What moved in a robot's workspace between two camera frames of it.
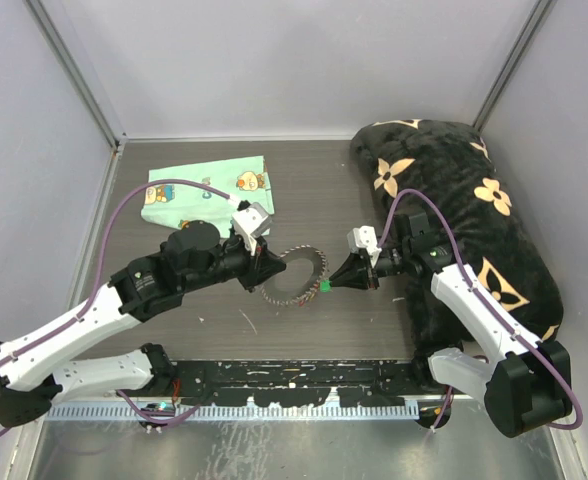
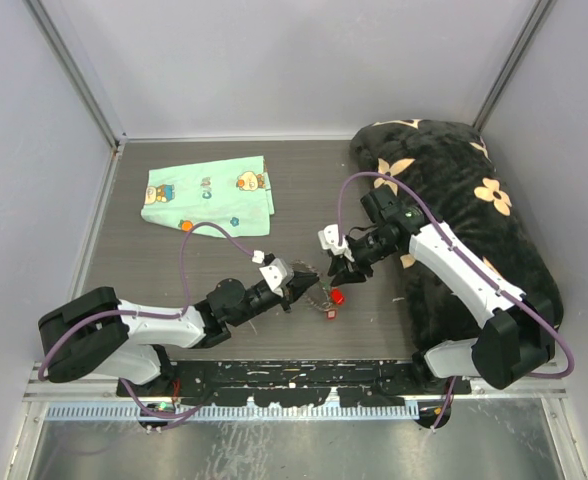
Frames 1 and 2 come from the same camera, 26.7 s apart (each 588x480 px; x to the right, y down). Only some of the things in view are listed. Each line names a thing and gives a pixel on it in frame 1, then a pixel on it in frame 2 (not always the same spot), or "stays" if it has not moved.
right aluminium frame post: [514, 62] stays
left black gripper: [260, 266] to [295, 288]
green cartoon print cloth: [178, 204] stays
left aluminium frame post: [91, 95] stays
